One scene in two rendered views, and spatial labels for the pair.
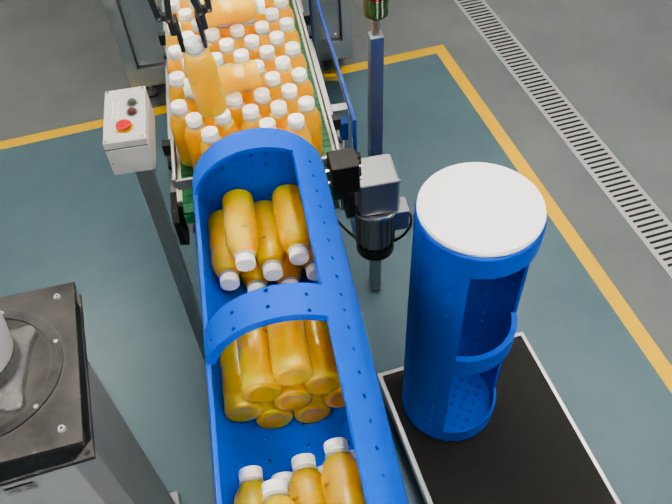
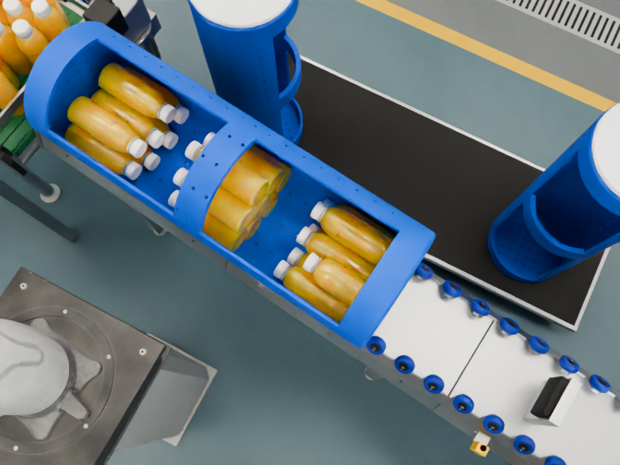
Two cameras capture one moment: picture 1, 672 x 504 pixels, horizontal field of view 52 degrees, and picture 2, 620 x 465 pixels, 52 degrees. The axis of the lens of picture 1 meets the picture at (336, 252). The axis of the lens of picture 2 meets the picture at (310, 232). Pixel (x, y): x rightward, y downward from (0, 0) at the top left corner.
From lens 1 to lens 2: 46 cm
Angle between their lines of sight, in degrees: 31
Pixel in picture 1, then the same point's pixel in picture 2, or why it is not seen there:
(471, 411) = (287, 122)
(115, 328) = not seen: outside the picture
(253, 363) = (226, 207)
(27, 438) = (128, 376)
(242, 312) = (202, 182)
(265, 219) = (113, 106)
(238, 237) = (118, 136)
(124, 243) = not seen: outside the picture
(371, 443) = (352, 190)
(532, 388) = (309, 77)
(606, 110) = not seen: outside the picture
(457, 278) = (264, 43)
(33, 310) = (19, 309)
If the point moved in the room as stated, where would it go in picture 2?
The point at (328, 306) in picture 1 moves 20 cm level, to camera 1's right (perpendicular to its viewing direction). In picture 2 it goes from (248, 132) to (314, 65)
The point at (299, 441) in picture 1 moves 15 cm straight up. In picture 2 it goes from (274, 228) to (269, 208)
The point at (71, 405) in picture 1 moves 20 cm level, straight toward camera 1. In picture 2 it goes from (130, 335) to (226, 339)
